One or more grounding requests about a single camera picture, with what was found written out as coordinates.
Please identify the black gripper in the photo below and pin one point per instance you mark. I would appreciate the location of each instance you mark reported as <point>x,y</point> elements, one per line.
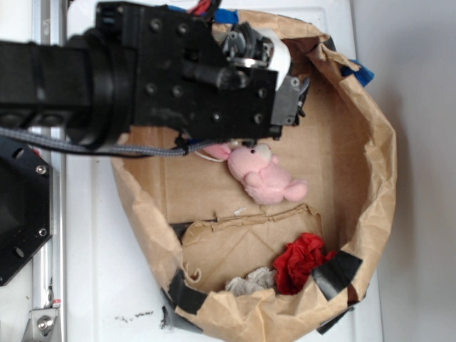
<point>184,79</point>

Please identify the pink plush bunny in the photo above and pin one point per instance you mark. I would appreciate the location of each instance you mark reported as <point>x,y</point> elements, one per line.
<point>257,169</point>

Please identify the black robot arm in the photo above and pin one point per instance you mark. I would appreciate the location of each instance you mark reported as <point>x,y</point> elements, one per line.
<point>83,86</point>

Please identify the brown paper bag bin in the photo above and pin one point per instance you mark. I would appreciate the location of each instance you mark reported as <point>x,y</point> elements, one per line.
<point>198,228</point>

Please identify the white crumpled cloth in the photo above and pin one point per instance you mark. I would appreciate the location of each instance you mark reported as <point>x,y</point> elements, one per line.
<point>257,280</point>

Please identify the red crumpled cloth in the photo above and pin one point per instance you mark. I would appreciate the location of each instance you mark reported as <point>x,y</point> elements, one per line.
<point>294,266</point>

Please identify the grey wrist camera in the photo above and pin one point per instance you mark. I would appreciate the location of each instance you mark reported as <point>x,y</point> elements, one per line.
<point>278,78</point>

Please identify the aluminium frame rail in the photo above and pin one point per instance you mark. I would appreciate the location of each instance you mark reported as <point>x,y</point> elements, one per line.
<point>47,318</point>

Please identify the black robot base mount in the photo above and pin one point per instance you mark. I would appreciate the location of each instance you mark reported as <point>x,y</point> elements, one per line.
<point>25,206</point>

